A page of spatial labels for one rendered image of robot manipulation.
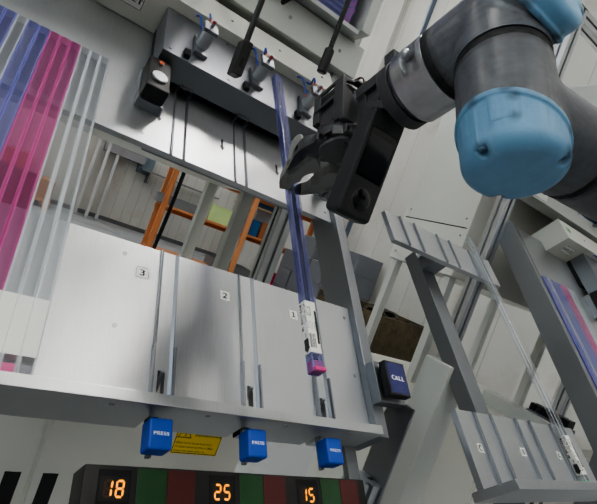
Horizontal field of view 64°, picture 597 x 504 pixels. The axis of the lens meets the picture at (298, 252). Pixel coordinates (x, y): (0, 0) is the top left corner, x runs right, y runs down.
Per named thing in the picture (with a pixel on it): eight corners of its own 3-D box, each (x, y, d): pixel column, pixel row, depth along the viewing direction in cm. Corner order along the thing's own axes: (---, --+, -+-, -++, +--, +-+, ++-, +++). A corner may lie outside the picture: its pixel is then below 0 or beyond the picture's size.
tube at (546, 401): (587, 490, 74) (593, 488, 74) (583, 490, 74) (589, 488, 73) (468, 241, 105) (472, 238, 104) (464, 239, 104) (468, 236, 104)
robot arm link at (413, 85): (473, 115, 45) (416, 73, 41) (435, 138, 49) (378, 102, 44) (466, 57, 49) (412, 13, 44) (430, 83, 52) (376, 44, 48)
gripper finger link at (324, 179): (311, 170, 67) (353, 136, 60) (309, 206, 65) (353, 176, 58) (293, 162, 66) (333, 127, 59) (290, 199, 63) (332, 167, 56)
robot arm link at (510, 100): (634, 186, 33) (605, 75, 38) (524, 117, 29) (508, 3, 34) (535, 230, 40) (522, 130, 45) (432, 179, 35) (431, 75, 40)
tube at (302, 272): (318, 376, 48) (325, 372, 47) (307, 374, 47) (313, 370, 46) (278, 82, 78) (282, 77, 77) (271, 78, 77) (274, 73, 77)
